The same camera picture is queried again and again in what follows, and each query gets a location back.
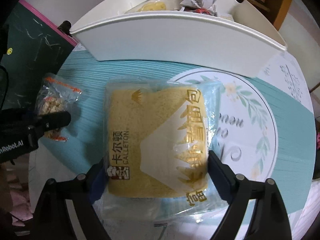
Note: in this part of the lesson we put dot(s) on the white plastic storage bin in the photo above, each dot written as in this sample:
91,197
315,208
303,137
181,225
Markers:
242,45

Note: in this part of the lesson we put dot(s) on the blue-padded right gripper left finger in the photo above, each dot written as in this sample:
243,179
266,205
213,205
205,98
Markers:
65,210

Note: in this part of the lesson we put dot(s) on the Calleton yellow bread package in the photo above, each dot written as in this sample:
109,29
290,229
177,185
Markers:
157,140

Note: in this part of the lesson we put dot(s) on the small nut mix packet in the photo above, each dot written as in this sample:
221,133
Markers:
56,94

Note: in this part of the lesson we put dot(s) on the dark chocolate cake packet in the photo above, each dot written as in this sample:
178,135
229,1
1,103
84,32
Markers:
202,11

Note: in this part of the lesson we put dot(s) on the yellow puffed rice cake pack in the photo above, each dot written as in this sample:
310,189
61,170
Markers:
153,5

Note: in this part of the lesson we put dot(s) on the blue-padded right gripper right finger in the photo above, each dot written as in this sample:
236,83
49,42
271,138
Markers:
269,218

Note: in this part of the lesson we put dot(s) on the green chalkboard pink frame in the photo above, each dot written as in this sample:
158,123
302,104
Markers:
35,49

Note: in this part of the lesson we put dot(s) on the teal floral tablecloth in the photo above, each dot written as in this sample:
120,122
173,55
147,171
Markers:
266,124

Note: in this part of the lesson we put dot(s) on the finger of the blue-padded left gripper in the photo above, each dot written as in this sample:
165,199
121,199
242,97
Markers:
53,121

